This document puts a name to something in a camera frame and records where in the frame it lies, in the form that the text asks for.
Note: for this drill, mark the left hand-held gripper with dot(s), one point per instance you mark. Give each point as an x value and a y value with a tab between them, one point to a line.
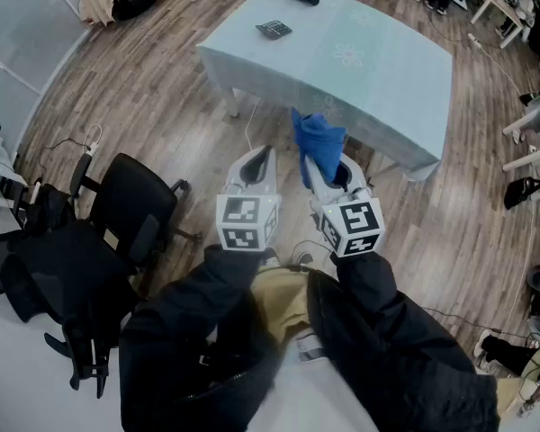
247	223

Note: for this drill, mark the white table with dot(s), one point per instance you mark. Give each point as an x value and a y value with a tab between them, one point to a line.
537	119

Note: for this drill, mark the person's left shoe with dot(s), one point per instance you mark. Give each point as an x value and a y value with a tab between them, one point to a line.
271	257

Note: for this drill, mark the person's right forearm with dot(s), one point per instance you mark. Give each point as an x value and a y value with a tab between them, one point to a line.
387	340

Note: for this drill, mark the black calculator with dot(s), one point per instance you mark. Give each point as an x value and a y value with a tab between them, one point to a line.
274	29

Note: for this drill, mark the person's right shoe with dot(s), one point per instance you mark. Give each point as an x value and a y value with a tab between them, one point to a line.
305	258

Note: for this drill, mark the person's white shirt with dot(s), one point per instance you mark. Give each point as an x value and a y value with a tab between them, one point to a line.
306	398

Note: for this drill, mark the person's left forearm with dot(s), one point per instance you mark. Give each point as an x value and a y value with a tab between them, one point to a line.
184	322

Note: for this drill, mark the white-legged wooden table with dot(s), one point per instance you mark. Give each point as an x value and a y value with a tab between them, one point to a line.
499	2

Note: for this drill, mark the person's shoe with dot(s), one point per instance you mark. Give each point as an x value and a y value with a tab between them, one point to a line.
305	258
271	257

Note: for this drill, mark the white power strip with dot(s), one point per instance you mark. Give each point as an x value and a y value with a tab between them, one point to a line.
474	39

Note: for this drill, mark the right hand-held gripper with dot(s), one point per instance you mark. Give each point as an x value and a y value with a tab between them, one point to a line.
355	223

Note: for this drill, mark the blue cloth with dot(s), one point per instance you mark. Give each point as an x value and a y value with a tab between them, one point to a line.
319	142

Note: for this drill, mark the person's tan trousers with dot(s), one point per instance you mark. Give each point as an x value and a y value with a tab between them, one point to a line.
279	299

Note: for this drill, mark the black bag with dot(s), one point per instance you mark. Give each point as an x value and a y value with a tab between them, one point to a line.
522	191
508	353

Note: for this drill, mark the table with light blue tablecloth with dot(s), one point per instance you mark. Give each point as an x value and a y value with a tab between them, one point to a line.
364	83

